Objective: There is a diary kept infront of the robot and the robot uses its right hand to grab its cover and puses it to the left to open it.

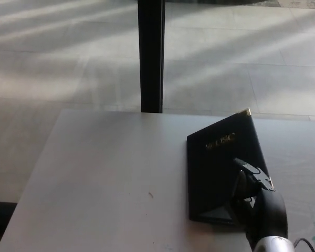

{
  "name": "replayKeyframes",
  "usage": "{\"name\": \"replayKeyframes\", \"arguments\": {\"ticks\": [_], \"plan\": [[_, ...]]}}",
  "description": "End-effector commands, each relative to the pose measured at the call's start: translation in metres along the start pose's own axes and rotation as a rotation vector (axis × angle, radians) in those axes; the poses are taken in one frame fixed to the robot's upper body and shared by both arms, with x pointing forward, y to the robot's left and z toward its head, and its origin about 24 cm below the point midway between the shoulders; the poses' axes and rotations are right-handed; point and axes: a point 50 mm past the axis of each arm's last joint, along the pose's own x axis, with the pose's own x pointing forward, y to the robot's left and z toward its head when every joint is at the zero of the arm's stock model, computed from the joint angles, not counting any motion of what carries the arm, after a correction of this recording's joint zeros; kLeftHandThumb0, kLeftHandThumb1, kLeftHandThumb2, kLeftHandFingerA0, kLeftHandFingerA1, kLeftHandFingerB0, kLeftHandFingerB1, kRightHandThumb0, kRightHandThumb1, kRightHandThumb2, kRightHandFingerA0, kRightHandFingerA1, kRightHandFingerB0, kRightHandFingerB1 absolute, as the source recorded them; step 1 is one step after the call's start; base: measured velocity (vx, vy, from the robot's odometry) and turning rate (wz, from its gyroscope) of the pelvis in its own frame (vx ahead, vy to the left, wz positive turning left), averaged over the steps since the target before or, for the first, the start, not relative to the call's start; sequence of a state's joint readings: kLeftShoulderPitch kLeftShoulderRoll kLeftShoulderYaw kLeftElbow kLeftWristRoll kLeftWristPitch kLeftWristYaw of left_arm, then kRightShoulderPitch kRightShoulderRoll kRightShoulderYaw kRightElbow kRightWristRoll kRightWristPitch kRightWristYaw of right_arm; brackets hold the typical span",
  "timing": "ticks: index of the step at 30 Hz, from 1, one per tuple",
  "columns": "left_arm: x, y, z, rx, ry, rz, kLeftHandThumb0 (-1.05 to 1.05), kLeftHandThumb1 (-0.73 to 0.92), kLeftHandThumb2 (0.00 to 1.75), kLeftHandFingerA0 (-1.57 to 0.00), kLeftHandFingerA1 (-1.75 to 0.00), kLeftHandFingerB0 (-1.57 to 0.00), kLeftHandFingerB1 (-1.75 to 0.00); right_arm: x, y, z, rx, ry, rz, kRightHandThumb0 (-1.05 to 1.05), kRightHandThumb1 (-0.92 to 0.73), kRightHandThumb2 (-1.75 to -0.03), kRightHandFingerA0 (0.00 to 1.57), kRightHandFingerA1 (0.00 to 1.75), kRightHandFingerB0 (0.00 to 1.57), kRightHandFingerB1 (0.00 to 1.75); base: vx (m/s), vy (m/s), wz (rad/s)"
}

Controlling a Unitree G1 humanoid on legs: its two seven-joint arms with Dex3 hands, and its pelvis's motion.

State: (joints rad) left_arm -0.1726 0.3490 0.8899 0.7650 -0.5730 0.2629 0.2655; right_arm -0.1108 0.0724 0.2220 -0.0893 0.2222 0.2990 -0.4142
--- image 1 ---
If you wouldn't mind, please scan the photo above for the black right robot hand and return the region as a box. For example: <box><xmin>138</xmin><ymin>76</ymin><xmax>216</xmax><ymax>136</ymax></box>
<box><xmin>232</xmin><ymin>156</ymin><xmax>289</xmax><ymax>249</ymax></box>

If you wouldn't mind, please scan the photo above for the black USC diary folder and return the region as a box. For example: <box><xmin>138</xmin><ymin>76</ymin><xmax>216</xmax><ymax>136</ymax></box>
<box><xmin>186</xmin><ymin>107</ymin><xmax>276</xmax><ymax>228</ymax></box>

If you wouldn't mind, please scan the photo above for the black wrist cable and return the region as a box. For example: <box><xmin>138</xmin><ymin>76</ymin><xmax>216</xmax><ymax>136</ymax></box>
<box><xmin>293</xmin><ymin>237</ymin><xmax>315</xmax><ymax>252</ymax></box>

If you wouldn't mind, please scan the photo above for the black window frame post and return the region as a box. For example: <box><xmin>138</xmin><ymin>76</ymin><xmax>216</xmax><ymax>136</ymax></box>
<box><xmin>136</xmin><ymin>0</ymin><xmax>166</xmax><ymax>114</ymax></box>

